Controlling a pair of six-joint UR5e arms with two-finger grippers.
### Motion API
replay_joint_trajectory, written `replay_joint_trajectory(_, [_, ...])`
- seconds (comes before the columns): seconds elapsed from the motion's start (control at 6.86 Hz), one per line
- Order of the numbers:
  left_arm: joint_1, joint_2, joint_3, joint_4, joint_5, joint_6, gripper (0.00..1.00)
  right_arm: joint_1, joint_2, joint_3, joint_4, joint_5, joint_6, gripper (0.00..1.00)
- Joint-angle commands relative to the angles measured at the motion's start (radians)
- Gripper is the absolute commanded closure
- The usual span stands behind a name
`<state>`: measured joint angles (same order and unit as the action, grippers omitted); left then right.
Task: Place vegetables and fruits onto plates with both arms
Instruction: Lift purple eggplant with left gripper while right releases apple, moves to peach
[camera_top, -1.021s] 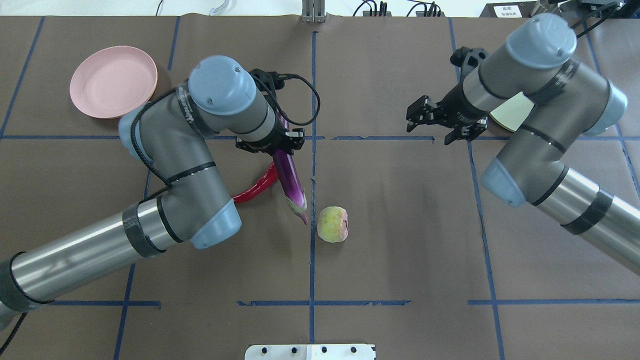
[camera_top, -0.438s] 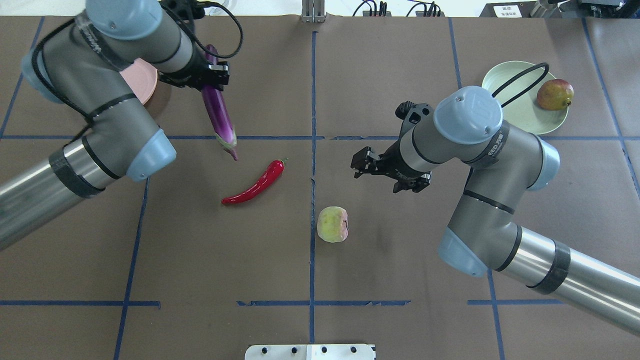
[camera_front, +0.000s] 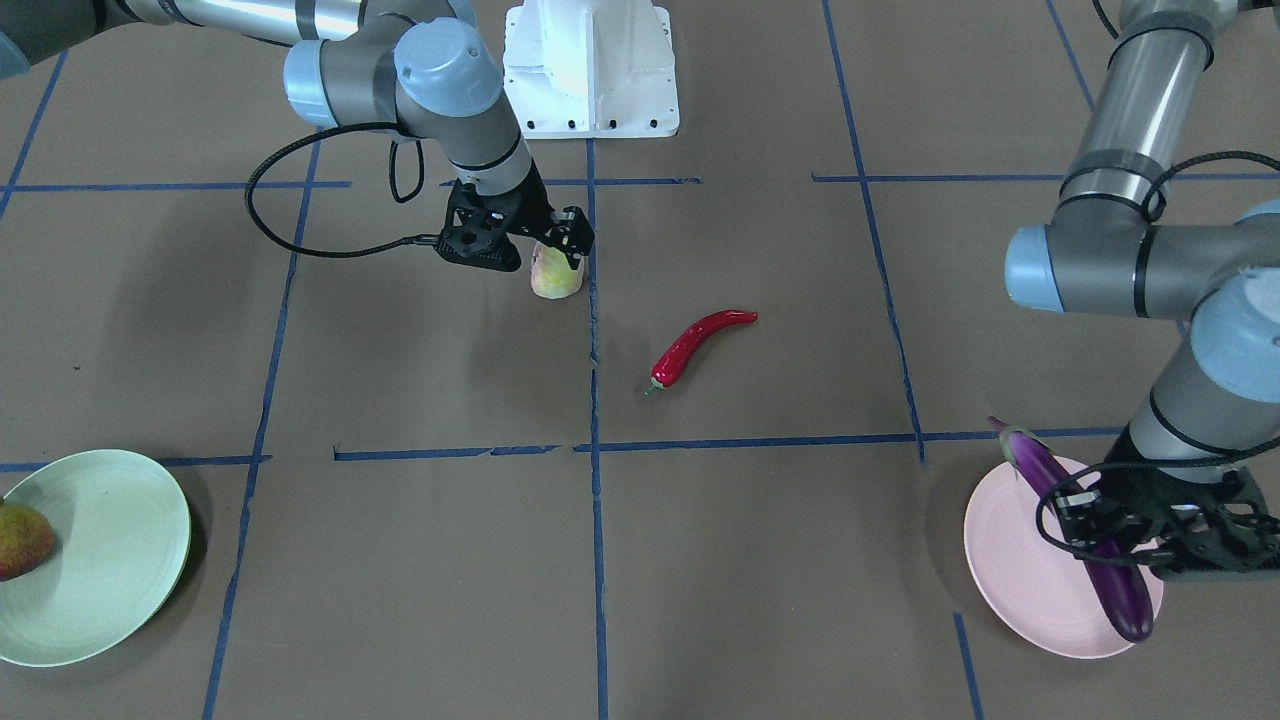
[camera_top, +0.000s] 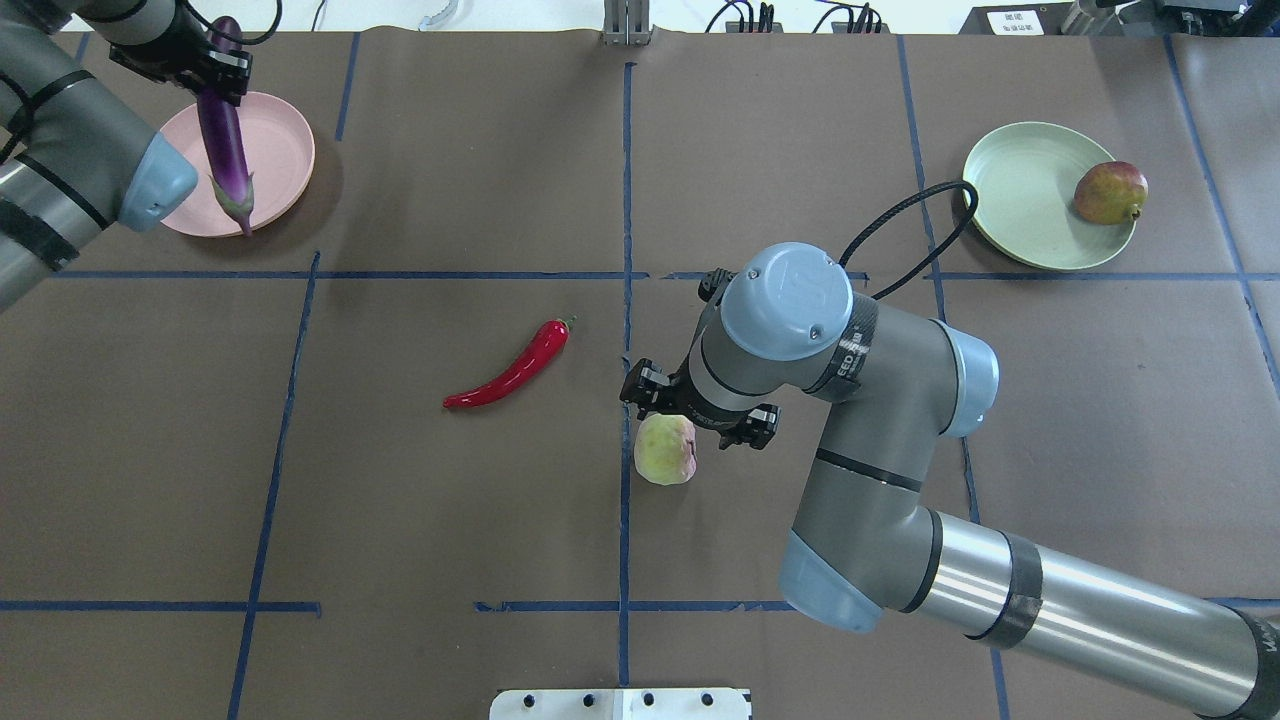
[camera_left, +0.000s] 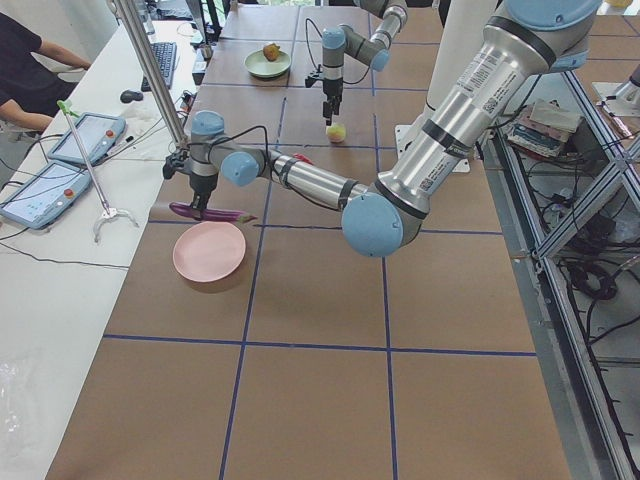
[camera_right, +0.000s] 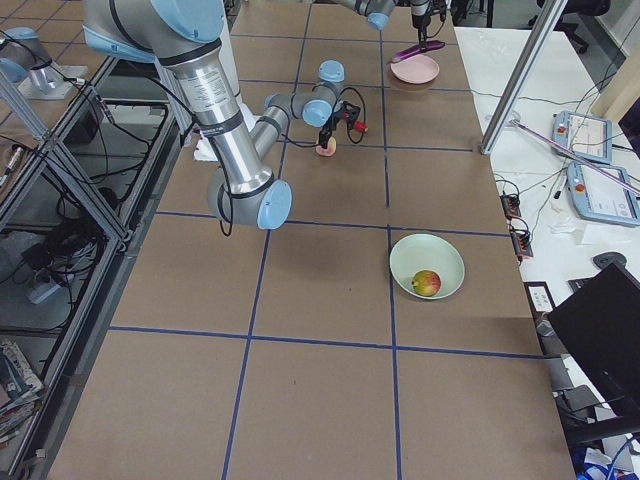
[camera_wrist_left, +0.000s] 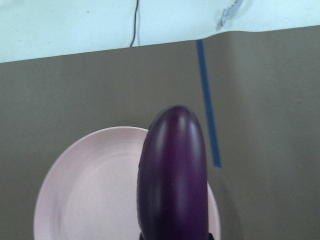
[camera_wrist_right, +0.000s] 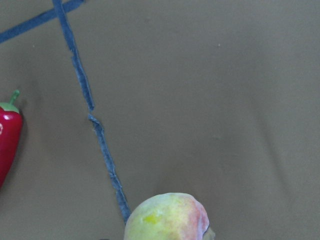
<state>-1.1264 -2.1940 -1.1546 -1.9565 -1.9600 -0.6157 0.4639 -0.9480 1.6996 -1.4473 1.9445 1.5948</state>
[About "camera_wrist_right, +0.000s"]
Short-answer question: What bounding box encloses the yellow pink peach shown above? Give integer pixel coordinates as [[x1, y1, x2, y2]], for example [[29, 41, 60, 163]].
[[124, 192, 216, 240]]

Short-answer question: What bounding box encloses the red chili pepper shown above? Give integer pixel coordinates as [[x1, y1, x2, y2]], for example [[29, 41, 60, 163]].
[[0, 89, 23, 187]]

